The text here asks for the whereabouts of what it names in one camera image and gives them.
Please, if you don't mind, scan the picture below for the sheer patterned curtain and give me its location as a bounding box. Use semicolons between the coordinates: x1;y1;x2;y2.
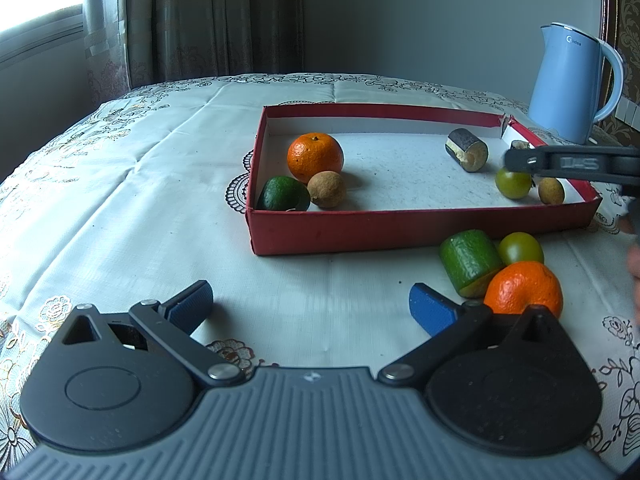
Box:
82;0;132;108

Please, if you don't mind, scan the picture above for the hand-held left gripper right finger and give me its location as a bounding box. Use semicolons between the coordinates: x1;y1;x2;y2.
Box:
377;282;571;388

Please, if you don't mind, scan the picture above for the dark green avocado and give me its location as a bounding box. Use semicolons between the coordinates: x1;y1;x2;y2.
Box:
256;176;312;212

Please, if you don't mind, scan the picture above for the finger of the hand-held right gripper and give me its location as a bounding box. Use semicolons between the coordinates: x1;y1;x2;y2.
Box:
503;143;640;179

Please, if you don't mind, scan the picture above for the white embroidered tablecloth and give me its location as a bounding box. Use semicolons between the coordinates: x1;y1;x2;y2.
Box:
0;72;640;471

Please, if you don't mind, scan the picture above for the small brown longan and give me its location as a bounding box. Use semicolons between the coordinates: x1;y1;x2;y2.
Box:
538;177;566;205

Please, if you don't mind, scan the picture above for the light blue electric kettle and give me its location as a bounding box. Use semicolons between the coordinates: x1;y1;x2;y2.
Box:
527;22;626;146

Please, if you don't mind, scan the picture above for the green cucumber piece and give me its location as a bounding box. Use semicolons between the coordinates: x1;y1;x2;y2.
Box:
439;229;505;299

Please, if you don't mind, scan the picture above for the green tomato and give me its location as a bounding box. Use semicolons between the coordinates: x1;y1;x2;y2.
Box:
496;231;545;267
495;167;533;200

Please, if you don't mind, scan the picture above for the orange mandarin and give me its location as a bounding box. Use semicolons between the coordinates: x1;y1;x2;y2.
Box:
287;132;345;184
483;261;564;320

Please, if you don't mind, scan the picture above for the red cardboard box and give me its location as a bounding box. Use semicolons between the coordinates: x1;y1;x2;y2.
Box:
246;102;603;257

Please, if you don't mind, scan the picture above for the brown curtain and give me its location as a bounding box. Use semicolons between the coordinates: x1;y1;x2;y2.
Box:
120;0;306;92

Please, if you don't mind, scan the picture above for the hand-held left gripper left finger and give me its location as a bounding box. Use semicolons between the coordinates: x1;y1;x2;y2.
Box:
61;280;246;388

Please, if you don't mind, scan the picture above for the brown kiwi fruit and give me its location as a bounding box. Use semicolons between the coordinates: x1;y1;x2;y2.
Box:
307;171;347;209

